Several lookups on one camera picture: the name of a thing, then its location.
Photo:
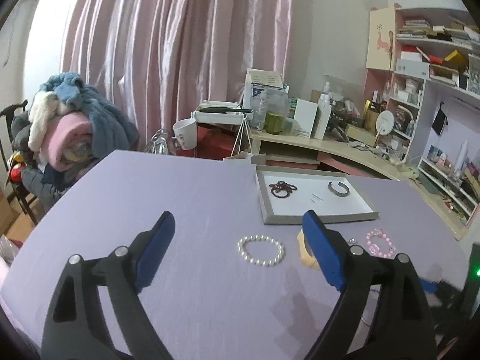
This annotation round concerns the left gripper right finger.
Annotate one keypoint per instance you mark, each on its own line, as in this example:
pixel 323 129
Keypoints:
pixel 328 248

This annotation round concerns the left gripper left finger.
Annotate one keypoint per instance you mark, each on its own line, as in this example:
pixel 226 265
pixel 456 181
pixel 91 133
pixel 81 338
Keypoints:
pixel 149 248

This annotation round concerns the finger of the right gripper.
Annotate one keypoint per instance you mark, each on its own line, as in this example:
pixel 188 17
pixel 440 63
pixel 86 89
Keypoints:
pixel 429 286

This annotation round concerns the yellow wide bangle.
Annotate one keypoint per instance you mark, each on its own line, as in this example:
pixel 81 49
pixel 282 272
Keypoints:
pixel 306 255

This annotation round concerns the silver cuff bangle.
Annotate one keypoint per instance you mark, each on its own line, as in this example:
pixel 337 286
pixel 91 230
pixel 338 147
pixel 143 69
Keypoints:
pixel 339 189

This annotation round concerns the white jewelry tray box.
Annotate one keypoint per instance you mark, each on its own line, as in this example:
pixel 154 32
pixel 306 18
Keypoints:
pixel 286 194

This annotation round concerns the cream curved desk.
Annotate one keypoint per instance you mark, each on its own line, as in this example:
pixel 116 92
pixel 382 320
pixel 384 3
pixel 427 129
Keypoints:
pixel 311 154

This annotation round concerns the white mug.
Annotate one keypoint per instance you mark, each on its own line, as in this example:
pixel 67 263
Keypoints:
pixel 185 132

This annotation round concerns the white paper shopping bag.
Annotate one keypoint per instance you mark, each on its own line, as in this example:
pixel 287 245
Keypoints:
pixel 242 152

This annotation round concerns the red cabinet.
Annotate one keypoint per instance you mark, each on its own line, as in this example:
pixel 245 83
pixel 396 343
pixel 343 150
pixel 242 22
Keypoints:
pixel 213 143

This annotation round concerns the round white mirror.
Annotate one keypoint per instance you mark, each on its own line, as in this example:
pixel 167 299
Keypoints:
pixel 384 125

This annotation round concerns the green glass jar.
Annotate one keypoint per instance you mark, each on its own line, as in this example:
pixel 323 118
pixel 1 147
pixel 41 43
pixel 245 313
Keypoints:
pixel 273 123

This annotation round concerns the white carton box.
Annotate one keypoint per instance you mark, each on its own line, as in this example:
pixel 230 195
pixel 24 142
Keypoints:
pixel 304 118

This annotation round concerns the pile of clothes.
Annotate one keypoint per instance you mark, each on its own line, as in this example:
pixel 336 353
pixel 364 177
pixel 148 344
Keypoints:
pixel 69 128

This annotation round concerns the white tall bottle box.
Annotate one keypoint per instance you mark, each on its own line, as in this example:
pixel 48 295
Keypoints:
pixel 324 109

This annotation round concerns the pink curtain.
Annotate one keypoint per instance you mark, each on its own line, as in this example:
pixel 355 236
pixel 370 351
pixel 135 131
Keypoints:
pixel 158 59

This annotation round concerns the pink white bookshelf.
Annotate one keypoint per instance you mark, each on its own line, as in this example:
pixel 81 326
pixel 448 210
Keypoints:
pixel 417 67

